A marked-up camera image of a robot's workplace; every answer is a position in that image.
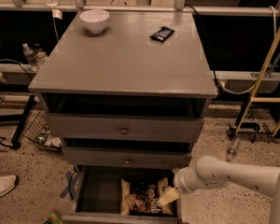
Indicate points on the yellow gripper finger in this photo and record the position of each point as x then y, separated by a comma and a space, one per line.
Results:
170, 195

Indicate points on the brown sea salt chip bag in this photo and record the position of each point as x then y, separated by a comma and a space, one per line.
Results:
141, 199

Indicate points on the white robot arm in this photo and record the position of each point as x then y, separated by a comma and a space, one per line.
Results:
210, 172

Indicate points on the bottom grey drawer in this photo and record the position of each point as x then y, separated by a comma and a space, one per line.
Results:
98, 197

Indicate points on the grey drawer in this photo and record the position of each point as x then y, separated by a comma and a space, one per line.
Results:
98, 197
112, 157
105, 127

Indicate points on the middle grey drawer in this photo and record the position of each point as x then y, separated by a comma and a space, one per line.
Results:
112, 157

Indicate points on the grey drawer cabinet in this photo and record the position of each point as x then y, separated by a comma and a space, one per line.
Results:
123, 72

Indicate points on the top grey drawer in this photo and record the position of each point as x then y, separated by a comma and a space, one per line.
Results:
105, 127

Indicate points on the plastic bottle on floor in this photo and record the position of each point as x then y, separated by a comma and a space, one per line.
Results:
232, 150

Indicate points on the blue tape cross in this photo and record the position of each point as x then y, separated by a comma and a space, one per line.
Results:
72, 178

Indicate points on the green snack package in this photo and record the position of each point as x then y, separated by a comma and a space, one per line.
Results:
53, 218

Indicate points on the dark candy bar wrapper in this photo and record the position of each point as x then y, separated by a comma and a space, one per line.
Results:
162, 34

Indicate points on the black stand leg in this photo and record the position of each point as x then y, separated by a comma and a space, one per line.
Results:
21, 119

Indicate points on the white sneaker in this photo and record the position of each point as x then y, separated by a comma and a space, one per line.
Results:
7, 184

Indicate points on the white ceramic bowl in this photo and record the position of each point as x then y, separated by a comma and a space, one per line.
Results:
95, 21

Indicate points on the glass jar on ledge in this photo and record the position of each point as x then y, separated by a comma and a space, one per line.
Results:
41, 54

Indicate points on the clear water bottle on ledge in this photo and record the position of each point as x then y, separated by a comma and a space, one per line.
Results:
30, 56

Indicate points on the white hanging tag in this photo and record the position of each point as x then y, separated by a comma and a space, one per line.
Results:
56, 13

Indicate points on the yellow metal frame stand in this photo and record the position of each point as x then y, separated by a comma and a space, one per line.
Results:
253, 98

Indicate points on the wire mesh basket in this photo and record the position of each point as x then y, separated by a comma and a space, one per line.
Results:
39, 133

